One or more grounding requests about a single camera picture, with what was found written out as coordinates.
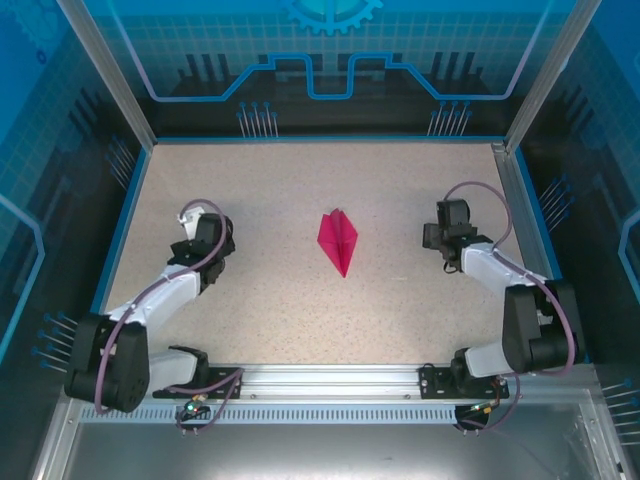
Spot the pink paper sheet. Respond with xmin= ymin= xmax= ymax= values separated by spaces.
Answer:
xmin=317 ymin=208 xmax=361 ymax=279

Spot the steel tray panel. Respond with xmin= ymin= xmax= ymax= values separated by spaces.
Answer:
xmin=29 ymin=389 xmax=631 ymax=480

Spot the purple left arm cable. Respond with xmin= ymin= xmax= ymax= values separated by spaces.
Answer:
xmin=93 ymin=198 xmax=246 ymax=439

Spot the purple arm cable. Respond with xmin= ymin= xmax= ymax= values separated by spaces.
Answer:
xmin=93 ymin=198 xmax=246 ymax=439
xmin=444 ymin=180 xmax=576 ymax=434

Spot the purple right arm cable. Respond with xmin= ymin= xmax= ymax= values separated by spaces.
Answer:
xmin=444 ymin=180 xmax=576 ymax=434

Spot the aluminium side rail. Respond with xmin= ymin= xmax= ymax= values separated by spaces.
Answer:
xmin=492 ymin=142 xmax=574 ymax=364

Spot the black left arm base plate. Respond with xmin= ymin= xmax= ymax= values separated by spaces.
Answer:
xmin=152 ymin=367 xmax=245 ymax=400

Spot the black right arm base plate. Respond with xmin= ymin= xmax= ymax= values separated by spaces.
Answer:
xmin=418 ymin=364 xmax=510 ymax=400

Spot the cable connector with green light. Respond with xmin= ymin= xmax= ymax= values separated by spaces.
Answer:
xmin=183 ymin=392 xmax=210 ymax=417
xmin=467 ymin=399 xmax=503 ymax=417

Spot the aluminium frame post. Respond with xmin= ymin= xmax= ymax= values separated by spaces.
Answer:
xmin=54 ymin=0 xmax=159 ymax=149
xmin=504 ymin=0 xmax=604 ymax=151

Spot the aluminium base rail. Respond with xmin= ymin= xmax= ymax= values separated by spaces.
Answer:
xmin=67 ymin=363 xmax=601 ymax=401

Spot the slotted grey cable duct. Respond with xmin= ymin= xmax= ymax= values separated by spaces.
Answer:
xmin=79 ymin=405 xmax=566 ymax=426

